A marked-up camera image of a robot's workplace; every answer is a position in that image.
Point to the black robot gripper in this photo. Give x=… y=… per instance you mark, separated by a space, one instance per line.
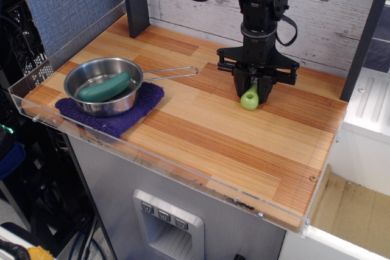
x=257 y=58

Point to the green handled grey spatula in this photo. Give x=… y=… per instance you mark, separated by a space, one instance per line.
x=250 y=99

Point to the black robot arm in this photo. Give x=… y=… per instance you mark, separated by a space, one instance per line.
x=258 y=15

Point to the purple knitted cloth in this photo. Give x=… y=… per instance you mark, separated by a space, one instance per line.
x=150 y=95

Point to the green toy cucumber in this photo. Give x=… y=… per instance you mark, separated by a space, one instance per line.
x=105 y=90

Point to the white toy sink unit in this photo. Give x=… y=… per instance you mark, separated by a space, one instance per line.
x=350 y=214

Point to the silver toy fridge cabinet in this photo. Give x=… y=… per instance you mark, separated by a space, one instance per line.
x=111 y=178

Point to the grey dispenser button panel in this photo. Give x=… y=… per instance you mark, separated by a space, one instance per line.
x=168 y=231

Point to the blue fabric panel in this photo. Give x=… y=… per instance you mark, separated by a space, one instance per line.
x=72 y=24

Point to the clear acrylic table guard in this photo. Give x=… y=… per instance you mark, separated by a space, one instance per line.
x=266 y=161

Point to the black plastic crate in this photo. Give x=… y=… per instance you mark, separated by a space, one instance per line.
x=25 y=44

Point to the dark right vertical post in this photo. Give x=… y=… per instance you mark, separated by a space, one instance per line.
x=362 y=49

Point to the dark vertical post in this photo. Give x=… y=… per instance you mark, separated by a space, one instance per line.
x=135 y=1
x=362 y=49

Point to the dark left vertical post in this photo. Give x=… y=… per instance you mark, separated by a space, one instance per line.
x=135 y=1

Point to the silver pot with wire handle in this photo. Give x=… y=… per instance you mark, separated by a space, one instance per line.
x=101 y=69

